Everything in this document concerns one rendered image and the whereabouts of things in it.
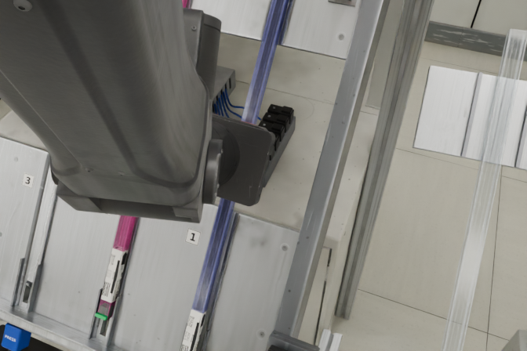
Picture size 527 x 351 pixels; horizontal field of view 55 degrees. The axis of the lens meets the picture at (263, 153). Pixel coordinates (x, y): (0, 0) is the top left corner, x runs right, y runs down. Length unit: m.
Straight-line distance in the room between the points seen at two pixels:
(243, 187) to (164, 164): 0.24
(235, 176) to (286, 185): 0.45
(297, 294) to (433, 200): 1.25
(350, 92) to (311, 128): 0.49
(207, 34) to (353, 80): 0.20
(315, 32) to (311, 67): 0.61
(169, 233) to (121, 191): 0.34
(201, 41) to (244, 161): 0.13
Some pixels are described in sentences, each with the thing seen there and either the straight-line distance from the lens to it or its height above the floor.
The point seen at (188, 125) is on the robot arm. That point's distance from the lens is 0.20.
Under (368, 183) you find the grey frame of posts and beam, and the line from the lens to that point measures 0.99.
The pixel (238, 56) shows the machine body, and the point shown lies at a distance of 1.16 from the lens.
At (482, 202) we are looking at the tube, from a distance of 0.43.
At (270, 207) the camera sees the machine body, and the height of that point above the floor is 0.62.
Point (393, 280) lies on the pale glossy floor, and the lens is 1.53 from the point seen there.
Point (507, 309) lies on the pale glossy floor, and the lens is 1.59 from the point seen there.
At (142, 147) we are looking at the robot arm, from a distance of 0.17.
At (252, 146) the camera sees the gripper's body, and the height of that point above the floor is 0.99.
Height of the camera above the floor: 1.28
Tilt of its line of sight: 46 degrees down
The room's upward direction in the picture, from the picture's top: straight up
